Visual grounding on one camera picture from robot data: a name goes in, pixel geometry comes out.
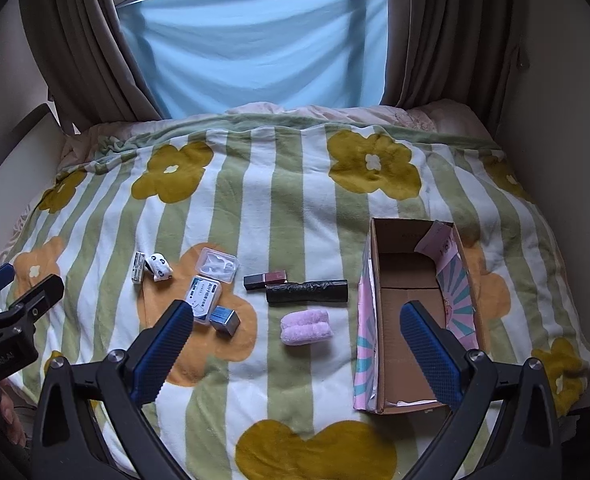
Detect printed tissue pack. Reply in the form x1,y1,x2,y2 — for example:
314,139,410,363
130,252,146,285

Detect white panda sock roll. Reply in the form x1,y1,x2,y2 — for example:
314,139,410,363
144,254,173,282

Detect blue labelled floss pick box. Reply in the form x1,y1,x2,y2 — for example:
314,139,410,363
184,275,221,325

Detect clear floss pick case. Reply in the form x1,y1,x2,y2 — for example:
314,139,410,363
195,247,239,284

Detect small blue silver box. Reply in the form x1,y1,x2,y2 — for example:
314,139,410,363
209,306,241,338

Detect dark red lipstick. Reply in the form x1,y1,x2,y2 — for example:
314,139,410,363
243,270,287,292

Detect black bag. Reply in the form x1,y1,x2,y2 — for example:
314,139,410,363
266,280,349,304

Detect pink fluffy socks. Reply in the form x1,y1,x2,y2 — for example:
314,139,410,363
280,309,333,346

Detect person's left hand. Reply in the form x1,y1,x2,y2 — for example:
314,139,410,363
0,379,26,448

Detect white headboard panel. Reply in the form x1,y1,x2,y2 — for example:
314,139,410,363
0,104,65,254

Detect cardboard box pink patterned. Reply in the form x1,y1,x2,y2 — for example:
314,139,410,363
353,218,479,415

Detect floral striped blanket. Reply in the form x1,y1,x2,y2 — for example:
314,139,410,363
0,112,590,479

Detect left brown curtain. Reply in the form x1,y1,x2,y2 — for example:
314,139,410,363
18,0,161,132

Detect brown curtain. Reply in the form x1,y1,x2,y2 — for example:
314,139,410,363
382,0,526,132
18,0,161,132

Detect light blue sheet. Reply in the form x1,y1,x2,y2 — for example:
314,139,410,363
117,0,388,119

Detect right brown curtain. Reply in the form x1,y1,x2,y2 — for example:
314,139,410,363
382,0,526,132

